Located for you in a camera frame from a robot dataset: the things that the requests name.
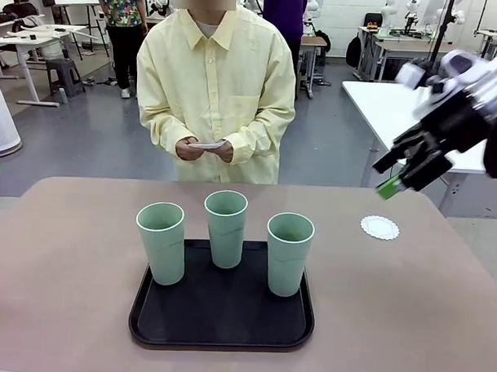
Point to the black backpack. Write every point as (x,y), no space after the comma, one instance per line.
(353,51)

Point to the black plastic tray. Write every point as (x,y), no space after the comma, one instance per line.
(223,315)

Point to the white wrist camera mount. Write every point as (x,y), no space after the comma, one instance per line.
(415,81)

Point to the grey plastic stool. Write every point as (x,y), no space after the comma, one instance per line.
(64,77)

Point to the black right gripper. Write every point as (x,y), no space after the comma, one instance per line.
(459,124)

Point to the grey background desk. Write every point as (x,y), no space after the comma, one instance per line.
(404,48)

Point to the white cylindrical air purifier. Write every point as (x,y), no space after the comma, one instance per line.
(1,120)

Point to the black tripod pole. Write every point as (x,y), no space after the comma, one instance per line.
(441,33)

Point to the person in yellow shirt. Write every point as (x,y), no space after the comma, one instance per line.
(215,83)

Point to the brown top background desk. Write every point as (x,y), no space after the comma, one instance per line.
(312,41)

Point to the person in floral shirt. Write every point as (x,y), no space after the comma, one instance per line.
(119,30)

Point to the pale green plastic cup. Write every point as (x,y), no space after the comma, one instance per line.
(164,248)
(288,265)
(226,238)

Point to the person's right forearm yellow sleeve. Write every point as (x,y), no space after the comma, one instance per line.
(161,126)

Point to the person in purple shirt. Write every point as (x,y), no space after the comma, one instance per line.
(287,20)

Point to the white background desk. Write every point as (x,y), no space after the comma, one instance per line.
(29,39)

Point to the person's left forearm yellow sleeve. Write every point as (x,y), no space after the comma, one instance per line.
(262,133)

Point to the person's right hand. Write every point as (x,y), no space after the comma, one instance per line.
(188,151)

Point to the white side table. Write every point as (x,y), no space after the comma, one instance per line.
(381,117)

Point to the white paper doily coaster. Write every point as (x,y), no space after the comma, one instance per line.
(207,144)
(379,227)

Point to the person's left hand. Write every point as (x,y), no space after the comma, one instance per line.
(224,153)

